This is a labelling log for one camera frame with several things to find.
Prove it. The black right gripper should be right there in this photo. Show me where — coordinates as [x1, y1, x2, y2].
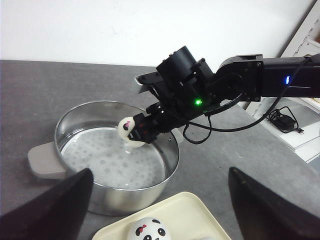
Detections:
[128, 46, 217, 144]

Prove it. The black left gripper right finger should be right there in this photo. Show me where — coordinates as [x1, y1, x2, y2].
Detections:
[228, 167, 320, 240]

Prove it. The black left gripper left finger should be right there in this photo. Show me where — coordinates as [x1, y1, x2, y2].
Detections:
[0, 168, 94, 240]

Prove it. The panda bun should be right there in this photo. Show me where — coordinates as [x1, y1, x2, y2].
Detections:
[117, 116, 145, 148]
[126, 217, 172, 240]

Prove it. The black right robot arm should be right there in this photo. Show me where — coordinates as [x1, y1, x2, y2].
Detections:
[119, 46, 320, 144]

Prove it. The white perforated steamer liner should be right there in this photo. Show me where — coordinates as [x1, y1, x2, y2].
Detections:
[61, 127, 166, 189]

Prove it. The cream rectangular plastic tray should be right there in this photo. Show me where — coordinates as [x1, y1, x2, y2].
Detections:
[92, 192, 230, 240]

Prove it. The white cardboard box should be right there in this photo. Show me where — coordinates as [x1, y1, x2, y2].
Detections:
[261, 1, 320, 163]

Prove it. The black power adapter cable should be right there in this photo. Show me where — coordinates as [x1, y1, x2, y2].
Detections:
[267, 106, 305, 135]

